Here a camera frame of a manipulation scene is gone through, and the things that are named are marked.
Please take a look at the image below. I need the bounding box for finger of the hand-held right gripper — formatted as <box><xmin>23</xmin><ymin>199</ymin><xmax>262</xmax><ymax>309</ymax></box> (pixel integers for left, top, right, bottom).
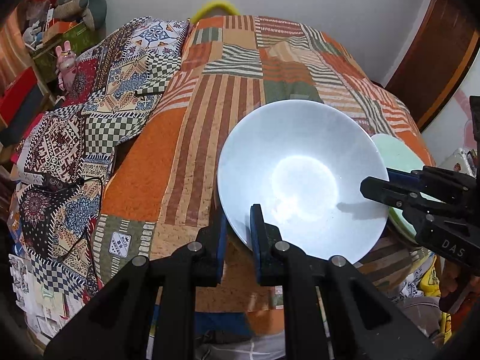
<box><xmin>359</xmin><ymin>175</ymin><xmax>429</xmax><ymax>218</ymax></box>
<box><xmin>386</xmin><ymin>165</ymin><xmax>475</xmax><ymax>204</ymax></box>

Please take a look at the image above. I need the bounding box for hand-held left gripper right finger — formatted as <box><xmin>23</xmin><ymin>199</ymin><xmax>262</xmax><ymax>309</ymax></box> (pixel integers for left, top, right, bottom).
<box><xmin>250</xmin><ymin>203</ymin><xmax>437</xmax><ymax>360</ymax></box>

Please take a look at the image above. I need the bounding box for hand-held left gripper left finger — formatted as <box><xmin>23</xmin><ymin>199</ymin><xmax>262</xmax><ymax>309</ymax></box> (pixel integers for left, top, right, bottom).
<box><xmin>43</xmin><ymin>214</ymin><xmax>229</xmax><ymax>360</ymax></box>

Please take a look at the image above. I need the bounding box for mint green plate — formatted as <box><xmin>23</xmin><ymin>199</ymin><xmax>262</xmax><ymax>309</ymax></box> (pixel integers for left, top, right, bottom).
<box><xmin>369</xmin><ymin>134</ymin><xmax>443</xmax><ymax>241</ymax></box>

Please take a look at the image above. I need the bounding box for white bowl with dark spots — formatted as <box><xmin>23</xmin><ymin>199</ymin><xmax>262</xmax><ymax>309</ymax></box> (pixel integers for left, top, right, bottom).
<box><xmin>217</xmin><ymin>100</ymin><xmax>390</xmax><ymax>265</ymax></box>

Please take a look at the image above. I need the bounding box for white printed packet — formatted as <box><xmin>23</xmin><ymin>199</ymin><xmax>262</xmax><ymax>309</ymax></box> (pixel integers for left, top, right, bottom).
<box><xmin>439</xmin><ymin>148</ymin><xmax>477</xmax><ymax>178</ymax></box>

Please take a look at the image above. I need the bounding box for yellow printed cloth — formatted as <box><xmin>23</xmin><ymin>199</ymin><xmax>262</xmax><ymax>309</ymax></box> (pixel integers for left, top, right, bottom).
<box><xmin>390</xmin><ymin>255</ymin><xmax>451</xmax><ymax>346</ymax></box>

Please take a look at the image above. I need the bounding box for blue cloth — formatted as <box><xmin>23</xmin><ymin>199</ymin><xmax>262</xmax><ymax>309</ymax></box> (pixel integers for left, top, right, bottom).
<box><xmin>195</xmin><ymin>311</ymin><xmax>256</xmax><ymax>343</ymax></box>

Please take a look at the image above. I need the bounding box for orange patchwork bedspread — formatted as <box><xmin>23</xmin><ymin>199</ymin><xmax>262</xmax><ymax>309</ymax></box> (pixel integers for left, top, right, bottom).
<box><xmin>92</xmin><ymin>15</ymin><xmax>438</xmax><ymax>313</ymax></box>

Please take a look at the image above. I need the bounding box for brown wooden door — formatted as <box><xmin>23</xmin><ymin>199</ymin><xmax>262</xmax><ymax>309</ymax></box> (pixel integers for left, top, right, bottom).
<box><xmin>384</xmin><ymin>0</ymin><xmax>480</xmax><ymax>132</ymax></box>

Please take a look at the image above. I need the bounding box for patterned checkered quilt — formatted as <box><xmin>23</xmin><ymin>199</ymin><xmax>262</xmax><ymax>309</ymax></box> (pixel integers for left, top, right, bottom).
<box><xmin>7</xmin><ymin>17</ymin><xmax>192</xmax><ymax>304</ymax></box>

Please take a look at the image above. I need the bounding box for yellow round object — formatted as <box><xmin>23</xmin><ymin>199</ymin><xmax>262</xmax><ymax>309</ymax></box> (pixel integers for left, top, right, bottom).
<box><xmin>191</xmin><ymin>0</ymin><xmax>241</xmax><ymax>23</ymax></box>

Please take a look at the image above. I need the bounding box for dark blue box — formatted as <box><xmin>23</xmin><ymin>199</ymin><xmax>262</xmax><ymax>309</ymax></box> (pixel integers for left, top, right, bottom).
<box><xmin>0</xmin><ymin>82</ymin><xmax>48</xmax><ymax>147</ymax></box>

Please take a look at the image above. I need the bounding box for pink rabbit figurine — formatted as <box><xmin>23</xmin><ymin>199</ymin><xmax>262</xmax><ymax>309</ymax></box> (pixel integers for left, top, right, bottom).
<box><xmin>55</xmin><ymin>40</ymin><xmax>78</xmax><ymax>91</ymax></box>

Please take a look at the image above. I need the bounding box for green box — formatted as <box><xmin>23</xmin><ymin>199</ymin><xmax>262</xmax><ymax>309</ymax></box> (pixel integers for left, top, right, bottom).
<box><xmin>32</xmin><ymin>22</ymin><xmax>102</xmax><ymax>83</ymax></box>

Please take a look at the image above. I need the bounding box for red box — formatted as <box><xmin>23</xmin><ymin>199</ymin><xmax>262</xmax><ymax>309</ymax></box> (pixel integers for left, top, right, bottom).
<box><xmin>0</xmin><ymin>67</ymin><xmax>38</xmax><ymax>128</ymax></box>

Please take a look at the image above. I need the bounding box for orange box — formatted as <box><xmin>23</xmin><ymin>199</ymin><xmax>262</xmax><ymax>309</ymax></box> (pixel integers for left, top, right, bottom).
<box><xmin>46</xmin><ymin>20</ymin><xmax>82</xmax><ymax>37</ymax></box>

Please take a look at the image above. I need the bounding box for grey stuffed toy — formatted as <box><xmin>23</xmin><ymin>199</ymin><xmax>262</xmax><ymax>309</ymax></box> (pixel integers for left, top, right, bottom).
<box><xmin>54</xmin><ymin>0</ymin><xmax>108</xmax><ymax>31</ymax></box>

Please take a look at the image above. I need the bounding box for brown curtain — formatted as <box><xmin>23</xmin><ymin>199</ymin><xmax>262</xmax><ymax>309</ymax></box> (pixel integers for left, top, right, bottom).
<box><xmin>0</xmin><ymin>7</ymin><xmax>32</xmax><ymax>87</ymax></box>

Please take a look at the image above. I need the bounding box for black cable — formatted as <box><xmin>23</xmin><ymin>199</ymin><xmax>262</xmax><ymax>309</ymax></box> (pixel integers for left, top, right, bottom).
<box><xmin>37</xmin><ymin>174</ymin><xmax>108</xmax><ymax>293</ymax></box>

